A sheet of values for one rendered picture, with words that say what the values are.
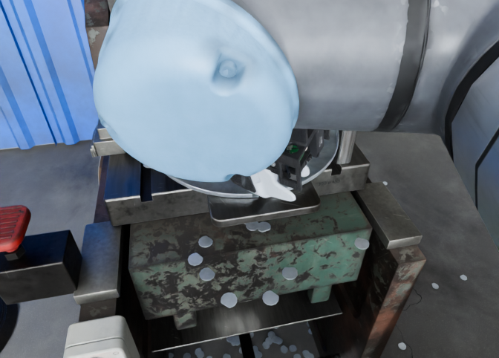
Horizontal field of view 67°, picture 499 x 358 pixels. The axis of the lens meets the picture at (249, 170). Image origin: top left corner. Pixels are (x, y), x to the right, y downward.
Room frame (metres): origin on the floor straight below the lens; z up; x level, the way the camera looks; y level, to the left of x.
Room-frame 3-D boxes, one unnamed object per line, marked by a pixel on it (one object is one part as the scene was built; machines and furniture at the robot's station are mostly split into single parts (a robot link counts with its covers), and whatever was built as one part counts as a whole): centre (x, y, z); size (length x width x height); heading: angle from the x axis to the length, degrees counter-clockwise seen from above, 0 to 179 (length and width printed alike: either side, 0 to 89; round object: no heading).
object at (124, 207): (0.61, 0.04, 0.68); 0.45 x 0.30 x 0.06; 102
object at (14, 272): (0.32, 0.30, 0.62); 0.10 x 0.06 x 0.20; 102
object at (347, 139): (0.52, -0.16, 0.75); 0.03 x 0.03 x 0.10; 12
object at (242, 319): (0.62, 0.04, 0.31); 0.43 x 0.42 x 0.01; 102
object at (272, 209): (0.44, 0.00, 0.72); 0.25 x 0.14 x 0.14; 12
